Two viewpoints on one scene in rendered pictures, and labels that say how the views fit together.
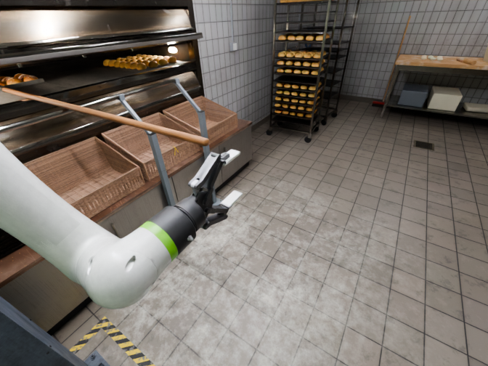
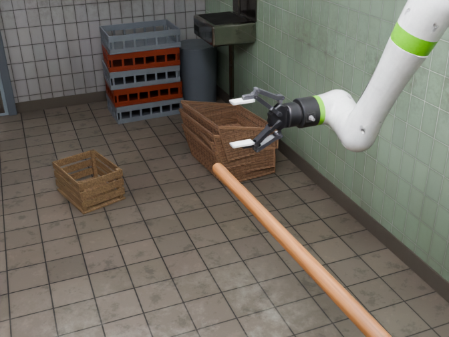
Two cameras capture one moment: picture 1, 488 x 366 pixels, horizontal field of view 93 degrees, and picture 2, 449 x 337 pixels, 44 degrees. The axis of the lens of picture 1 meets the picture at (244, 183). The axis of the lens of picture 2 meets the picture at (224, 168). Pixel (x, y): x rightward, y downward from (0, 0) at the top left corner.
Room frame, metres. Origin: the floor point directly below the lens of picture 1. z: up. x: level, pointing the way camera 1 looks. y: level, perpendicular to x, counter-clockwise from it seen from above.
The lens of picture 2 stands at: (1.77, 0.86, 1.83)
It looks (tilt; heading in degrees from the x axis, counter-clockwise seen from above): 27 degrees down; 215
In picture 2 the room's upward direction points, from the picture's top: 1 degrees counter-clockwise
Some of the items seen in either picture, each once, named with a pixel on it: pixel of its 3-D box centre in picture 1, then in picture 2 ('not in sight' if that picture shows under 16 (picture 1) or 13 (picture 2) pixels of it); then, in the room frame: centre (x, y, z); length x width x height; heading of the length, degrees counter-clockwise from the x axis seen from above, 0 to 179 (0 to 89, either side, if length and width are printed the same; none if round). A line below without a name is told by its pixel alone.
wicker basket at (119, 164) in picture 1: (82, 178); not in sight; (1.27, 1.06, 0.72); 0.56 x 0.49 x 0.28; 146
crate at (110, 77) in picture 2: not in sight; (140, 70); (-1.65, -2.42, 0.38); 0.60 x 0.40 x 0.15; 144
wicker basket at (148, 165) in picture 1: (154, 142); not in sight; (1.76, 0.73, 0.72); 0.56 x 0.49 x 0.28; 144
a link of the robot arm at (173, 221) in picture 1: (171, 229); (305, 112); (0.33, 0.16, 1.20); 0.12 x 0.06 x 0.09; 56
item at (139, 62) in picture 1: (140, 61); not in sight; (2.63, 1.00, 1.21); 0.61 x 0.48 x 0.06; 56
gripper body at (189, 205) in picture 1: (196, 208); (282, 116); (0.39, 0.11, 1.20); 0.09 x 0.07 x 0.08; 146
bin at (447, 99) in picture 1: (443, 98); not in sight; (3.78, -3.31, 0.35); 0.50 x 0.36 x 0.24; 147
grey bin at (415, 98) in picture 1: (412, 94); not in sight; (4.01, -2.96, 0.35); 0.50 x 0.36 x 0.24; 146
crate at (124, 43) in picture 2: not in sight; (139, 36); (-1.66, -2.40, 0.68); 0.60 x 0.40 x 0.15; 146
